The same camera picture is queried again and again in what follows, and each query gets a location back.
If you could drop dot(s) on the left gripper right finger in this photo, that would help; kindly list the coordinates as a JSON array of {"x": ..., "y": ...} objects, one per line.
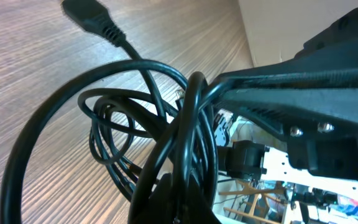
[{"x": 330, "y": 58}]

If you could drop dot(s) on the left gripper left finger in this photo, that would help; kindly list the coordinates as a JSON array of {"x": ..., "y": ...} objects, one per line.
[{"x": 320, "y": 113}]

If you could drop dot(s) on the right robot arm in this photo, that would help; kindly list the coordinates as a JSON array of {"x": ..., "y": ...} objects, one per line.
[{"x": 243, "y": 160}]

